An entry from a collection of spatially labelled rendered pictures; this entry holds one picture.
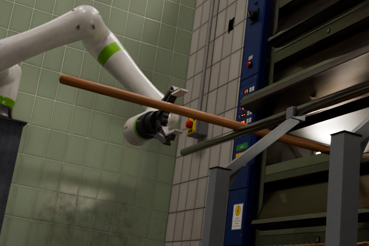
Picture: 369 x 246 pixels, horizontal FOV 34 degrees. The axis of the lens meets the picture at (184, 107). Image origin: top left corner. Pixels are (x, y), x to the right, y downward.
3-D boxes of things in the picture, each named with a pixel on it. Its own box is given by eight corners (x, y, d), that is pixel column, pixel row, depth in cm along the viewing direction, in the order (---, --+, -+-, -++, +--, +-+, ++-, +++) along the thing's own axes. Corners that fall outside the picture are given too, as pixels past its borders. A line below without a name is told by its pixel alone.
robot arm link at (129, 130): (127, 153, 226) (113, 127, 226) (154, 137, 232) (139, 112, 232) (143, 147, 214) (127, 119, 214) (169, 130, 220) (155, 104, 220)
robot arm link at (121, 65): (102, 74, 242) (105, 57, 233) (125, 63, 248) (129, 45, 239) (159, 140, 230) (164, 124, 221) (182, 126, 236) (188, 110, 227)
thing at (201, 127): (198, 139, 310) (200, 120, 313) (207, 135, 301) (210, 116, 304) (185, 136, 307) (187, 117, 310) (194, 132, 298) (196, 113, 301)
